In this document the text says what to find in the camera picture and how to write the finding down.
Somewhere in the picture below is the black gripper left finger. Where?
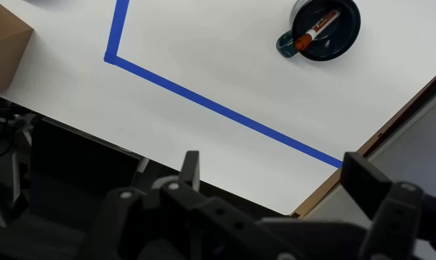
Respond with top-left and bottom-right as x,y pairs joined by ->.
78,151 -> 295,260

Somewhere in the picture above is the blue tape line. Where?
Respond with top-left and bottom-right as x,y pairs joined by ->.
104,0 -> 342,168

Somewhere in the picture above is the brown cardboard box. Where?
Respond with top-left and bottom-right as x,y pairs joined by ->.
0,5 -> 33,93

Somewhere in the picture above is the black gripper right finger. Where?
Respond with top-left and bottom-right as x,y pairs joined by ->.
340,152 -> 436,260

